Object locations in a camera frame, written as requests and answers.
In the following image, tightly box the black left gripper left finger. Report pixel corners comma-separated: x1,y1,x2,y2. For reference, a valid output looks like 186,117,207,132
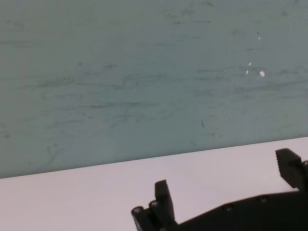
131,179,179,231

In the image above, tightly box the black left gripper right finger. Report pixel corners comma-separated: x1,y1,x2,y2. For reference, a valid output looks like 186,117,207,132
275,148,308,189

